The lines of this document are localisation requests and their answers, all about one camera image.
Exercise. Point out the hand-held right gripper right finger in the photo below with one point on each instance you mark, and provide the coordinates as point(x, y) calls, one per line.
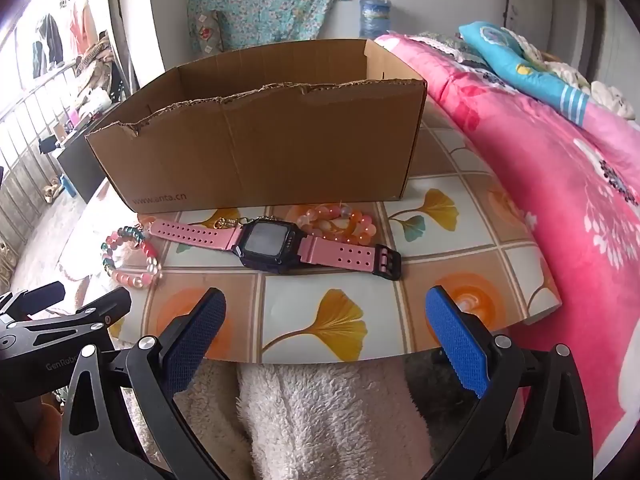
point(460, 345)

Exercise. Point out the black wristwatch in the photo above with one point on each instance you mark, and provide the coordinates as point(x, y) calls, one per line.
point(265, 242)

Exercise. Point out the grey lace pillow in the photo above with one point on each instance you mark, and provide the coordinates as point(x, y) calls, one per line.
point(450, 42)

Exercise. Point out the white quilt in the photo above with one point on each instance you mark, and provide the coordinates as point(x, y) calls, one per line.
point(605, 92)

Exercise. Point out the metal railing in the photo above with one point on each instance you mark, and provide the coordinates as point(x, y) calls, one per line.
point(30, 125)

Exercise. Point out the blue pillow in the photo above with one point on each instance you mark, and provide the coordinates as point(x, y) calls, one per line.
point(530, 75)

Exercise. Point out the pile of folded bedding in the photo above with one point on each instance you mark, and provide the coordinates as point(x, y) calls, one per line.
point(95, 70)

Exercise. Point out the hanging clothes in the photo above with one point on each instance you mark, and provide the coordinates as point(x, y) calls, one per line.
point(47, 40)

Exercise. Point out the dark board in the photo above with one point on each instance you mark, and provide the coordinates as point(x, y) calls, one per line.
point(80, 165)

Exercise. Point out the pink floral blanket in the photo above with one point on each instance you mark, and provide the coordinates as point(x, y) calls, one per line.
point(550, 210)

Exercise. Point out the brown cardboard box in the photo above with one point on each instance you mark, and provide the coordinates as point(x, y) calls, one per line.
point(300, 150)

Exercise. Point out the floral wall cloth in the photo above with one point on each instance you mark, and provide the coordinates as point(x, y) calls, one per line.
point(270, 0)

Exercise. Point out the white fleece garment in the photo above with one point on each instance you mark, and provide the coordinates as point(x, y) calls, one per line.
point(325, 410)

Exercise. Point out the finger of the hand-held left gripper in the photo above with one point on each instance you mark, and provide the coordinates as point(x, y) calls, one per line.
point(35, 300)
point(100, 310)

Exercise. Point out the blue water bottle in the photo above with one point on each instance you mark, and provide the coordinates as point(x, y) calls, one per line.
point(375, 17)

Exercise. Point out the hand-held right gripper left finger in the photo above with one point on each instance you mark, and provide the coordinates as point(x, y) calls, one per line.
point(192, 345)

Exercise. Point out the folded patterned mat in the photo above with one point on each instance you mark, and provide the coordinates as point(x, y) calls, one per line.
point(207, 32)

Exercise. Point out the white door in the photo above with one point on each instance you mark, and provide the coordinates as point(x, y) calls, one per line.
point(567, 25)

